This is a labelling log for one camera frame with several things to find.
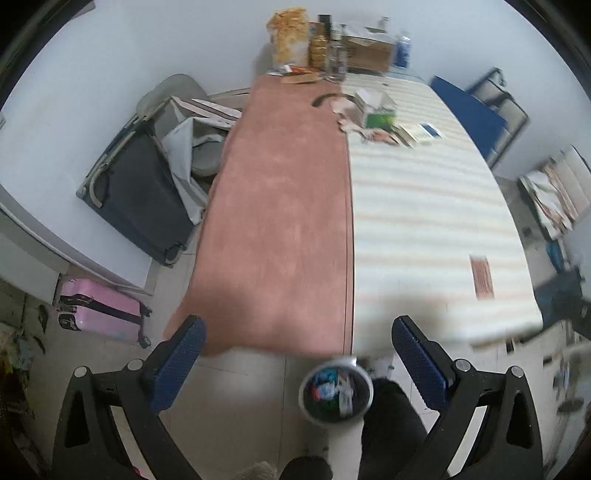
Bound blue red milk carton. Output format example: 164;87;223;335
310;368;339;402

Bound white blue medicine box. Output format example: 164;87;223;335
396;122;445;148

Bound white round trash bin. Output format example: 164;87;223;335
297;357;374;427

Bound black trousers legs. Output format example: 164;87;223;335
280;378;428;479

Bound small brown card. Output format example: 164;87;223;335
470;256;495;300

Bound pink suitcase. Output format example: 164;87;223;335
57;278;151;349

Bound striped cream tablecloth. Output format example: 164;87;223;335
342;74;543;356

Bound dark folding cot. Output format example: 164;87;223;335
76;99;207;267

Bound white chair with clothes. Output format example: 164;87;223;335
517;145;590;241

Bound grey chair with cloth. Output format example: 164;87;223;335
135;73;243;186

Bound blue cushion office chair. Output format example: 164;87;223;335
430;67;530;170

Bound cat shaped coaster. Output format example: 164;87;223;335
311;93;402;146

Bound cardboard box with paper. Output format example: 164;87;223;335
342;24;396;73

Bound blue label water bottle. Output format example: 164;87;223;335
393;31;412;69

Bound clear glass bottle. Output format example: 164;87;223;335
327;25;348;82

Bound amber jar with dark lid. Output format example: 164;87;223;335
308;14;332;71

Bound yellow snack bag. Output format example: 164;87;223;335
266;7;308;67

